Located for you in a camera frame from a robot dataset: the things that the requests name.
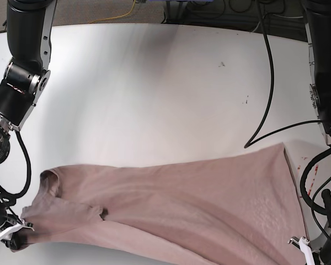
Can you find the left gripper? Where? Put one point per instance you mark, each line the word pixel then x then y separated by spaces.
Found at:
pixel 302 244

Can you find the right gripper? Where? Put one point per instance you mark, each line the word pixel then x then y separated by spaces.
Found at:
pixel 14 238

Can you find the mauve t-shirt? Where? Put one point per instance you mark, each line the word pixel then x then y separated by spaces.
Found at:
pixel 235 210

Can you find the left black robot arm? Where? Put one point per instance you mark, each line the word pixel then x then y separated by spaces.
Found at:
pixel 318 26

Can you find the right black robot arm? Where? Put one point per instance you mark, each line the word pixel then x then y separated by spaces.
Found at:
pixel 28 26

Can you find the red tape rectangle marking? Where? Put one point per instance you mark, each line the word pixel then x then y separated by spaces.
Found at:
pixel 307 178

